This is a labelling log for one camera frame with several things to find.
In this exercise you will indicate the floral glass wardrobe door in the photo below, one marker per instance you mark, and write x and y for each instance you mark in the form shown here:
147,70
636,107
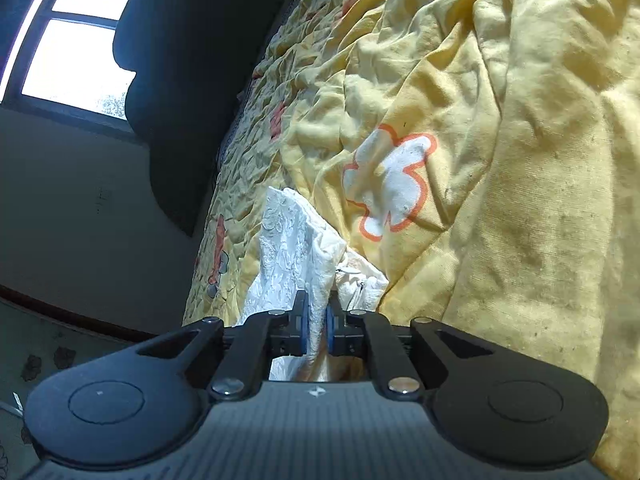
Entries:
30,345

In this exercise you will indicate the white embroidered pants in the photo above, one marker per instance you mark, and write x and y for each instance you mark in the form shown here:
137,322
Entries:
287,240

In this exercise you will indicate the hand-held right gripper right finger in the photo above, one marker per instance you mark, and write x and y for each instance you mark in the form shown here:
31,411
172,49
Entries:
330,329

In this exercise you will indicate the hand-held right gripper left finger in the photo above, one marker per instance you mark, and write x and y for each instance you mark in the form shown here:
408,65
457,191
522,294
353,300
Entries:
300,327

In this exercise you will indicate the yellow floral quilt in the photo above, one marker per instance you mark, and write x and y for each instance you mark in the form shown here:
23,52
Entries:
500,160

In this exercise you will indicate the window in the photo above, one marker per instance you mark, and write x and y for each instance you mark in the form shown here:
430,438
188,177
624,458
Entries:
75,55

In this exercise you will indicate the dark headboard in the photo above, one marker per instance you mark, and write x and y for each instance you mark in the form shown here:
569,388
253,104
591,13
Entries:
190,85

